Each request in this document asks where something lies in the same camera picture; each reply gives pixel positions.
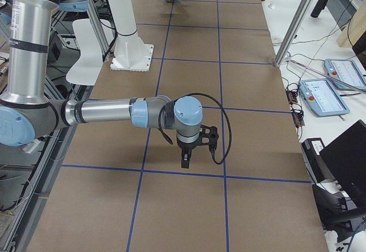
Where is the white chair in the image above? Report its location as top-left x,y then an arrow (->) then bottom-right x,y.
66,19 -> 104,86

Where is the black bottle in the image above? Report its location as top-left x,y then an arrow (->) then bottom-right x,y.
311,0 -> 328,18

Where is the black box with label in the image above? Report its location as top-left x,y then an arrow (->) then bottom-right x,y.
301,138 -> 334,183

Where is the blue teach pendant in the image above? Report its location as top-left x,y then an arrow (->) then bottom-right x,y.
299,78 -> 350,117
324,59 -> 365,91

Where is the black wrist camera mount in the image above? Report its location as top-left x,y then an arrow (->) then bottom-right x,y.
196,125 -> 219,155

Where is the black laptop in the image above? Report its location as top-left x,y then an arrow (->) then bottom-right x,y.
320,120 -> 365,207

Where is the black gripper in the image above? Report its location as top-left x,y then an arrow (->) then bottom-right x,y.
177,138 -> 198,169

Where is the near blue teach pendant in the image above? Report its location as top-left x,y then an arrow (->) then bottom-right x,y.
299,78 -> 350,117

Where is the far blue teach pendant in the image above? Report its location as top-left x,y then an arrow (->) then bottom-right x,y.
324,59 -> 365,91

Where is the aluminium frame post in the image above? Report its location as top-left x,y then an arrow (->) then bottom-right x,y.
274,0 -> 312,67

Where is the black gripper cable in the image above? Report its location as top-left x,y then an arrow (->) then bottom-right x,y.
178,92 -> 232,165

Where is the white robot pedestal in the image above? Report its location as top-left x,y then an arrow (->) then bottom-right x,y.
108,0 -> 154,72

